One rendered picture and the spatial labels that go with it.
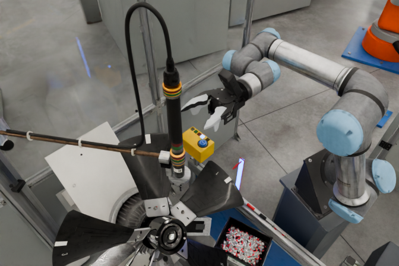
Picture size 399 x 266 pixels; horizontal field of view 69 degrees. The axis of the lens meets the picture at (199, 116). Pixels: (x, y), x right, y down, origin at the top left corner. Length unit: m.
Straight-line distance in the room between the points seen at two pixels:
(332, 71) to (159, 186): 0.67
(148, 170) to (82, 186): 0.28
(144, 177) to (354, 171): 0.68
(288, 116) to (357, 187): 2.26
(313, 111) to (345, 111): 2.59
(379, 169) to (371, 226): 1.58
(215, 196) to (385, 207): 1.96
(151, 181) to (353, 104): 0.68
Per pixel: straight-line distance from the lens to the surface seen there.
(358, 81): 0.93
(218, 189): 1.21
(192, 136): 1.51
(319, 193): 1.36
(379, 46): 4.49
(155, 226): 1.06
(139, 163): 1.07
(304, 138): 3.10
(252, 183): 2.65
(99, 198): 1.25
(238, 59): 1.00
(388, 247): 1.19
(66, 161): 1.21
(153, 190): 1.07
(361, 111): 0.85
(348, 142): 0.83
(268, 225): 1.52
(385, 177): 1.25
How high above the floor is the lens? 2.21
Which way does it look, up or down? 45 degrees down
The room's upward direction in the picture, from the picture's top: straight up
